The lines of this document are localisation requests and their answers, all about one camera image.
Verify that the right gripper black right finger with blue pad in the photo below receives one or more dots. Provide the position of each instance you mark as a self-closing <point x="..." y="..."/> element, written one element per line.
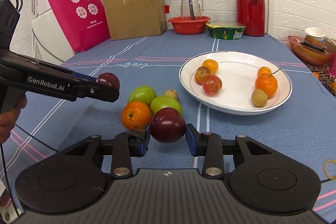
<point x="208" y="145"/>

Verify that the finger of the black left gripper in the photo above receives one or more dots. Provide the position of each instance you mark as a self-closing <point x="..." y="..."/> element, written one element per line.
<point x="88" y="87"/>

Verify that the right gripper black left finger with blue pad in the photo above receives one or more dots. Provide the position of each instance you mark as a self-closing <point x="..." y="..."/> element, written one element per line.
<point x="127" y="145"/>

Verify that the small dark red plum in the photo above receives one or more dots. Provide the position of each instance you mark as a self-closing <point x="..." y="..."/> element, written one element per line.
<point x="109" y="79"/>

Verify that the orange tangerine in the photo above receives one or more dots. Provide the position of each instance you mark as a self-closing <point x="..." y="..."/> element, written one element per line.
<point x="136" y="115"/>
<point x="263" y="70"/>

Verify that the green apple front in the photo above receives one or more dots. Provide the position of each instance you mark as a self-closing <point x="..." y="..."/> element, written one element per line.
<point x="161" y="102"/>

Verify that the green apple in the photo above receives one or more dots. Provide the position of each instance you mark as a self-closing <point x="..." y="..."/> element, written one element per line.
<point x="161" y="102"/>
<point x="144" y="94"/>

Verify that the green apple back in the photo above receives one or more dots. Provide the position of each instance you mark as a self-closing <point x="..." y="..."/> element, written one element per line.
<point x="144" y="94"/>

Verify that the red yellow small apple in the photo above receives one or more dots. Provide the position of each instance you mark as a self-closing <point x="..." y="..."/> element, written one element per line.
<point x="201" y="74"/>

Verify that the small orange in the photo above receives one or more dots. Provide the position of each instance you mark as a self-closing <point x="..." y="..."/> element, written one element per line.
<point x="212" y="65"/>
<point x="316" y="75"/>

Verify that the large orange with stem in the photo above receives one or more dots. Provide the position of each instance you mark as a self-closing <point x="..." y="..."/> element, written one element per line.
<point x="267" y="83"/>

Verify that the small brown fruit back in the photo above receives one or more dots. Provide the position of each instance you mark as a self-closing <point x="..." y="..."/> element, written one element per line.
<point x="171" y="93"/>

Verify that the person's left hand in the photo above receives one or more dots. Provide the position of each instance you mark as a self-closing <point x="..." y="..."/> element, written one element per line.
<point x="9" y="118"/>

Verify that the white round plate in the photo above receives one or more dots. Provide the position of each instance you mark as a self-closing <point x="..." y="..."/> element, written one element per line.
<point x="238" y="73"/>

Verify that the pink tote bag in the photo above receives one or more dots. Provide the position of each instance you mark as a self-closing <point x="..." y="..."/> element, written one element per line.
<point x="83" y="22"/>

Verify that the brown cardboard box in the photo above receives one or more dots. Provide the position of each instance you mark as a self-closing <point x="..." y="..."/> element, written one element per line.
<point x="135" y="18"/>

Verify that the blue striped tablecloth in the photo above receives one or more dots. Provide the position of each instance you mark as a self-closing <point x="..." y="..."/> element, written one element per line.
<point x="303" y="128"/>

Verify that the red plastic basket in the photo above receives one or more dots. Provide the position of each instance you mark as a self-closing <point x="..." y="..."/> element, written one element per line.
<point x="189" y="27"/>

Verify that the green instant noodle bowl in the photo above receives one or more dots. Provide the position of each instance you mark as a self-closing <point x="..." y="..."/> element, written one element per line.
<point x="225" y="30"/>

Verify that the yellow rubber band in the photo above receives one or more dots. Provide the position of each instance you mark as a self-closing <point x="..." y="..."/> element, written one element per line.
<point x="328" y="165"/>

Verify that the small orange on side table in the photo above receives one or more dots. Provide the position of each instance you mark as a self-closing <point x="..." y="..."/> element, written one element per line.
<point x="316" y="75"/>

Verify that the glass pitcher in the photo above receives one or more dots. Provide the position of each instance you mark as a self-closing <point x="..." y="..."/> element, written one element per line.
<point x="191" y="9"/>

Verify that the orange glass bowl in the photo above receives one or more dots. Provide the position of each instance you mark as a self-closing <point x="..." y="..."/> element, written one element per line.
<point x="307" y="54"/>

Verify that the red thermos jug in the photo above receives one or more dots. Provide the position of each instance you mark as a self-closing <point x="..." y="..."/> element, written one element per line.
<point x="251" y="13"/>

